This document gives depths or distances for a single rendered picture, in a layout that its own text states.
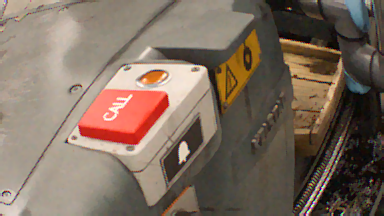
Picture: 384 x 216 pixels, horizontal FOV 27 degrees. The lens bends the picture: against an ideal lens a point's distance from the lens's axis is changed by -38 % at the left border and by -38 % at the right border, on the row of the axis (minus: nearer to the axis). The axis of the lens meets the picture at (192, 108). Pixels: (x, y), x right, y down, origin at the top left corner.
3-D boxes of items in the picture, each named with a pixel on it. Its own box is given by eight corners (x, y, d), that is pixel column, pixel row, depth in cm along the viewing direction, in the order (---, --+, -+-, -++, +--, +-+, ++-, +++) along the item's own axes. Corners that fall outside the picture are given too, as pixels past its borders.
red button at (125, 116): (140, 156, 85) (133, 131, 85) (81, 144, 88) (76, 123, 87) (173, 115, 90) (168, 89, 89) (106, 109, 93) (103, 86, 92)
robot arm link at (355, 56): (371, 106, 146) (365, 49, 141) (338, 87, 154) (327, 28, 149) (386, 89, 150) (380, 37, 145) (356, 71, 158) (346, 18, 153)
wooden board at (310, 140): (316, 155, 153) (316, 133, 151) (99, 142, 168) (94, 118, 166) (349, 70, 177) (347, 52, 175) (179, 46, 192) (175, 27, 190)
